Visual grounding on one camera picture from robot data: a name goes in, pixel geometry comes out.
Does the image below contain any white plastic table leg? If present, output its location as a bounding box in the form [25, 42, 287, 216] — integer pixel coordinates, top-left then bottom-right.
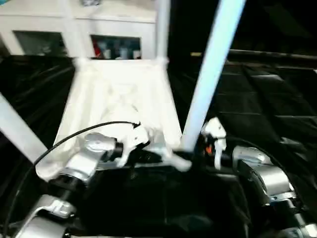
[61, 0, 89, 65]
[0, 94, 49, 164]
[182, 0, 247, 152]
[156, 0, 171, 64]

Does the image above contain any black plastic table mat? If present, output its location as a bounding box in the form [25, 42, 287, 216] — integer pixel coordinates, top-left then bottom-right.
[0, 54, 317, 238]

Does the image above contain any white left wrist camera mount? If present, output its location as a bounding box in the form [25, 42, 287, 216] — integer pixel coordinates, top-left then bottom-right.
[118, 122, 152, 167]

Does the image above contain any long dark metal rod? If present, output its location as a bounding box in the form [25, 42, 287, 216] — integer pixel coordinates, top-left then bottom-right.
[229, 49, 317, 60]

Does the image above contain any white plastic table top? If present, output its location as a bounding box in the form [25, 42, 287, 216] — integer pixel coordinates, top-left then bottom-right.
[34, 58, 193, 181]

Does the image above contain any large black backdrop sheet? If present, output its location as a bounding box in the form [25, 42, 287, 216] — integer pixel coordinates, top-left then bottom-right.
[158, 0, 317, 57]

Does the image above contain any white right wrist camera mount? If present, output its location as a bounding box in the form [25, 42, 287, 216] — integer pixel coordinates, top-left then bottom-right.
[202, 117, 227, 171]

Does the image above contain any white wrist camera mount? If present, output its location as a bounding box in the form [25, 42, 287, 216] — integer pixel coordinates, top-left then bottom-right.
[118, 122, 152, 167]
[202, 117, 227, 171]

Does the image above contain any white glass-door cabinet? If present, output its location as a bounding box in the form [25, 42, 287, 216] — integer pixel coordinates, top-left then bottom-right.
[0, 0, 159, 60]

